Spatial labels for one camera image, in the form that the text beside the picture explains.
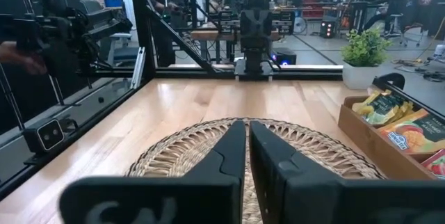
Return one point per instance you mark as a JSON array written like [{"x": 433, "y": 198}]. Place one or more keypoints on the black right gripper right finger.
[{"x": 306, "y": 199}]

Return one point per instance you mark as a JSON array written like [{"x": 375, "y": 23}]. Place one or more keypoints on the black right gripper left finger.
[{"x": 194, "y": 199}]

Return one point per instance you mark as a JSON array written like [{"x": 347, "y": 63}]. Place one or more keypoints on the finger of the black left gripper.
[
  {"x": 227, "y": 24},
  {"x": 283, "y": 22}
]

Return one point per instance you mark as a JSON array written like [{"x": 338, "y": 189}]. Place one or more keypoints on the orange tea packet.
[{"x": 413, "y": 133}]

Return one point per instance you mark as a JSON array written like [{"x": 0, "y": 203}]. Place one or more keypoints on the red tea packet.
[{"x": 436, "y": 164}]

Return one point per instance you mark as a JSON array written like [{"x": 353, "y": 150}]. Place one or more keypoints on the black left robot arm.
[{"x": 253, "y": 62}]

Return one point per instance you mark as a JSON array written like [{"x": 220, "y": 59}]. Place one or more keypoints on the wooden workbench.
[{"x": 215, "y": 35}]

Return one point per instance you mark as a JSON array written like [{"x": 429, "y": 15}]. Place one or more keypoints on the round floor fan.
[{"x": 299, "y": 25}]

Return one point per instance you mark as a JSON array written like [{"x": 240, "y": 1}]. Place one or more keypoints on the black computer tower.
[{"x": 283, "y": 57}]

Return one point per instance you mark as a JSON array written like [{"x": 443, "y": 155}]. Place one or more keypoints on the black speaker box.
[{"x": 328, "y": 28}]

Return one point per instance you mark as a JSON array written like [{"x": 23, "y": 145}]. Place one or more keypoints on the round woven placemat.
[{"x": 180, "y": 151}]

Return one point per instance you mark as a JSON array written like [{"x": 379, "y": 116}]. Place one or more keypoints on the wooden organizer box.
[{"x": 368, "y": 144}]

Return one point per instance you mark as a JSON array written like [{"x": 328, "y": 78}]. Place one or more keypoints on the green plant in white pot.
[{"x": 365, "y": 57}]

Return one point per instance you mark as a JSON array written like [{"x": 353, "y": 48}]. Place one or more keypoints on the blue office chair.
[{"x": 121, "y": 53}]

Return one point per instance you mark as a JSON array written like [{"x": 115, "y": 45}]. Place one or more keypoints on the black office chair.
[{"x": 396, "y": 25}]

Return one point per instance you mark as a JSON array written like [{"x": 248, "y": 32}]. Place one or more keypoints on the blue storage bin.
[{"x": 113, "y": 1}]

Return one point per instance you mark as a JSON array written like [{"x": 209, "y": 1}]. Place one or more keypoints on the white jug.
[{"x": 439, "y": 50}]

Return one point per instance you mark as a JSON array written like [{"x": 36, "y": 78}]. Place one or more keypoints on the person's hand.
[{"x": 17, "y": 58}]

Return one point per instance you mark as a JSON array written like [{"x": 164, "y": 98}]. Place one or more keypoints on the black aluminium table frame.
[{"x": 146, "y": 25}]

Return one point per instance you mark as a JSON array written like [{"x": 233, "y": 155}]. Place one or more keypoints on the silver aluminium bracket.
[{"x": 137, "y": 67}]

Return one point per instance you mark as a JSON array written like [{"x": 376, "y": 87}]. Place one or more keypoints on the black arched bracket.
[{"x": 391, "y": 77}]

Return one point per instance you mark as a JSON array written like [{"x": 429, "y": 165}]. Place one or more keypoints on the small black table camera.
[{"x": 48, "y": 135}]

